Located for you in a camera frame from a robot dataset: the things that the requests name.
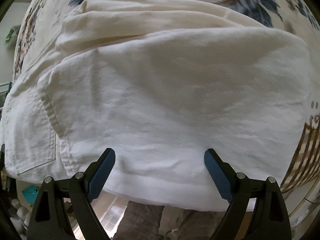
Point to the teal packet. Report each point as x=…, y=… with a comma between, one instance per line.
x=29, y=193

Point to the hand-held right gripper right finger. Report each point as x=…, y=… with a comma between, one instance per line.
x=220, y=177

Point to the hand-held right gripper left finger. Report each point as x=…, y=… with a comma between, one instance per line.
x=100, y=177

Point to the green plastic bag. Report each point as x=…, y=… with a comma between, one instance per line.
x=13, y=35

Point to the teal shelf rack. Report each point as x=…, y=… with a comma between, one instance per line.
x=6, y=92

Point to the white pants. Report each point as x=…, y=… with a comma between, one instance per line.
x=175, y=92

